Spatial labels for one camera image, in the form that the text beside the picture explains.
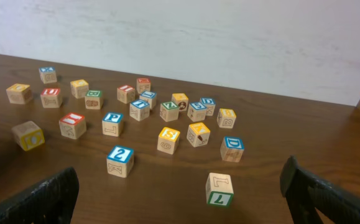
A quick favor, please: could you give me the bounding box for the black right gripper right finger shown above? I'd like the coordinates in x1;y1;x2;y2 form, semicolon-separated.
280;156;360;224

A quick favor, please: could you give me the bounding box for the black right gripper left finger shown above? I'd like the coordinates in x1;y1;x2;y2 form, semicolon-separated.
0;167;80;223

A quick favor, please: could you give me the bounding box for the yellow O side block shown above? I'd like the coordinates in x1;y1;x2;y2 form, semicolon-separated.
11;121;45;151

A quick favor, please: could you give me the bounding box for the blue 2 wooden block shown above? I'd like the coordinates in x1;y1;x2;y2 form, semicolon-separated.
106;146;134;178

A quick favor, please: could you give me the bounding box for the red I block lower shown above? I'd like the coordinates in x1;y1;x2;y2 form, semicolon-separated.
59;113;86;139

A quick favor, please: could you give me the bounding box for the red i block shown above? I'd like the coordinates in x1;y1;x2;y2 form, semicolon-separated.
59;113;86;139
117;85;136;104

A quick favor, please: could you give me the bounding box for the blue D block near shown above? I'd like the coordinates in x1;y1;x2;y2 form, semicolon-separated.
220;136;245;162

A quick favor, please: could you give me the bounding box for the blue d block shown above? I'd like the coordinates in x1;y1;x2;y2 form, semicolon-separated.
220;136;245;162
200;98;216;116

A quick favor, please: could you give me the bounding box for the green 7 wooden block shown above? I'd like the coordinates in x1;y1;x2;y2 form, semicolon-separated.
205;172;234;207

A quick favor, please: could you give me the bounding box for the blue P wooden block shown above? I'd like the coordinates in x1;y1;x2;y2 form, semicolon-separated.
102;112;124;137

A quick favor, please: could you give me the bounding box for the red U block upper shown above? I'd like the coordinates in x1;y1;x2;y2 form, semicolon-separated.
40;88;63;108

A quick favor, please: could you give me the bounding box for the yellow 8 wooden block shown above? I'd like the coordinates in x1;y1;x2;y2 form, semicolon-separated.
217;108;236;129

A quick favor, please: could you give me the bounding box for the green B wooden block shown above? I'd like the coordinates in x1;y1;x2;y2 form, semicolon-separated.
85;90;103;110

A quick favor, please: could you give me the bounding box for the yellow O top block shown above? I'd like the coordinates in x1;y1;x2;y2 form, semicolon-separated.
6;83;33;105

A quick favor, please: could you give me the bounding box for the yellow block centre top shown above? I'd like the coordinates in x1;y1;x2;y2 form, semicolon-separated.
70;79;89;99

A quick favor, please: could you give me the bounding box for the yellow picture wooden block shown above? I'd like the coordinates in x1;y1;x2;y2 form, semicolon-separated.
187;123;211;147

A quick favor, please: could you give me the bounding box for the blue T wooden block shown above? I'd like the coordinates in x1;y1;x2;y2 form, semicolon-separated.
129;100;150;121

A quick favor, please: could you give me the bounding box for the blue X wooden block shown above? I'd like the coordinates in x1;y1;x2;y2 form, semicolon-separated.
39;67;57;84

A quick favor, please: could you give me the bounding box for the yellow S wooden block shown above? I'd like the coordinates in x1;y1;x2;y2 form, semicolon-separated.
157;127;180;154

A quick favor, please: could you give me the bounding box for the blue D block far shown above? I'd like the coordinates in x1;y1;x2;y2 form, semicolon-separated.
200;98;216;116

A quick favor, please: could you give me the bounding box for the red I block upper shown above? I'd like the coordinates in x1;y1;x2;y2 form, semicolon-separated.
117;85;136;104

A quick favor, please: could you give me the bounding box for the blue 5 wooden block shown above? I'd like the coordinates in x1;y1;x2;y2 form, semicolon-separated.
187;102;207;122

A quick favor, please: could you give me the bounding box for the blue L wooden block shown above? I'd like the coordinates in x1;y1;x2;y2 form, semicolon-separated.
139;90;157;110

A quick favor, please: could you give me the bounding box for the green Z wooden block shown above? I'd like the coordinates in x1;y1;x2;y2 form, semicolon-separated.
160;101;179;122

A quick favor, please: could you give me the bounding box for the red block far top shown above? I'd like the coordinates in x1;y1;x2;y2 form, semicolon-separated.
136;78;151;94

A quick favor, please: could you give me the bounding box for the yellow monkey picture block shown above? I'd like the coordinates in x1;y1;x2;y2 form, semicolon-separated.
172;93;189;111

